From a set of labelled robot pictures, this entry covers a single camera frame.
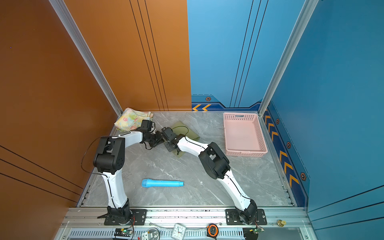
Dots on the aluminium front rail frame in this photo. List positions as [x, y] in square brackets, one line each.
[86, 224]

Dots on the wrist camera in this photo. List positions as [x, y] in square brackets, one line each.
[168, 134]
[147, 126]

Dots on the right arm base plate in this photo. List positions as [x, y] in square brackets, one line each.
[237, 217]

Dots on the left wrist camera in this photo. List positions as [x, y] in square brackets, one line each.
[147, 126]

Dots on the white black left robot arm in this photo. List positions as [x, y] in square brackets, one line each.
[109, 161]

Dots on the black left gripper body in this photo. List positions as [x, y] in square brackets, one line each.
[155, 140]

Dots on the green circuit board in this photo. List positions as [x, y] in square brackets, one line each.
[123, 234]

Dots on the orange black tape measure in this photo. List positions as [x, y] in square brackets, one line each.
[212, 231]

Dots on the aluminium corner post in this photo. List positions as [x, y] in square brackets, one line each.
[295, 37]
[75, 34]

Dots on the brass round knob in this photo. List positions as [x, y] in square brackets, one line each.
[281, 223]

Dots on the blue toy microphone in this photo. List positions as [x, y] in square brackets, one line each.
[148, 183]

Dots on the white power plug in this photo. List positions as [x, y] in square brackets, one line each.
[150, 234]

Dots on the pink perforated plastic basket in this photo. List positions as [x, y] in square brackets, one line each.
[243, 135]

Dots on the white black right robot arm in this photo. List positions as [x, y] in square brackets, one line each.
[217, 166]

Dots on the pastel floral skirt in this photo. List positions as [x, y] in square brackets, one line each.
[132, 119]

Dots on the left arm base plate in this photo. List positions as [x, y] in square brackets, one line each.
[136, 217]

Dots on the aluminium corner post right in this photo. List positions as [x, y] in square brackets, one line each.
[295, 37]

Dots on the aluminium corner post left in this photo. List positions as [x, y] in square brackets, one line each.
[75, 34]

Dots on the olive green ruffled skirt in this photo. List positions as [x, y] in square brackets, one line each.
[180, 128]

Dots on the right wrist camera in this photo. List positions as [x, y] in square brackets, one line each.
[168, 134]

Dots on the small white clock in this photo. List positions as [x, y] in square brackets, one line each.
[178, 232]

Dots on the right circuit board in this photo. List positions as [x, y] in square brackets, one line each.
[252, 233]

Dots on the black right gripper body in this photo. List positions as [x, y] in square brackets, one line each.
[168, 146]

